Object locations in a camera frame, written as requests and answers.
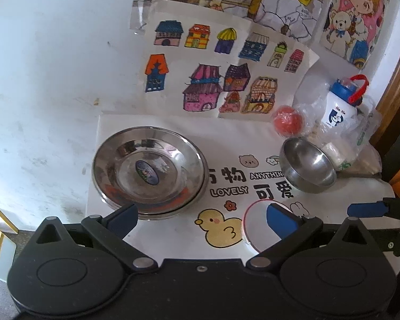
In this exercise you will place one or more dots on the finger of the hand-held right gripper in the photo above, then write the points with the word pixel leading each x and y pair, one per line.
pixel 366 210
pixel 398 243

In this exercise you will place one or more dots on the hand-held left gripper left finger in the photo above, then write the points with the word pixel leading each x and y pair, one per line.
pixel 123 220

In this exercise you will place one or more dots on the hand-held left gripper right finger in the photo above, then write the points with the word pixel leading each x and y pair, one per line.
pixel 281 221

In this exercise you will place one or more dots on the stainless steel plate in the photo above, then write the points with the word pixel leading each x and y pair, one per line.
pixel 160 217
pixel 160 211
pixel 146 170

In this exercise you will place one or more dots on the stainless steel bowl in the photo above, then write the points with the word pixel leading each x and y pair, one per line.
pixel 308 163

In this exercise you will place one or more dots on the clear bag of flatbread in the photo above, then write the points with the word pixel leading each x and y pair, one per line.
pixel 371 161

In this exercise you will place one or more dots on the clear plastic bag green print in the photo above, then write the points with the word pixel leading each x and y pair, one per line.
pixel 363 133

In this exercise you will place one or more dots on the white printed table mat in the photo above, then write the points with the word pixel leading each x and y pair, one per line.
pixel 226 146

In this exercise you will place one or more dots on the red ball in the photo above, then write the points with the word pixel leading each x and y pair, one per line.
pixel 286 121

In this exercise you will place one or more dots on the white bottle with blue lid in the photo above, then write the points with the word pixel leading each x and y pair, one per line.
pixel 338 113

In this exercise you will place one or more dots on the coloured drawing of houses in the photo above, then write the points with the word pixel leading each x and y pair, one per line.
pixel 220 66

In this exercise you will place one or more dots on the coloured drawing of girl with bear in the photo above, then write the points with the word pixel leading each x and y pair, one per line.
pixel 356 13

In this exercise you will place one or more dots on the yellow picture frame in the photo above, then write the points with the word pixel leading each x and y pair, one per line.
pixel 0 240

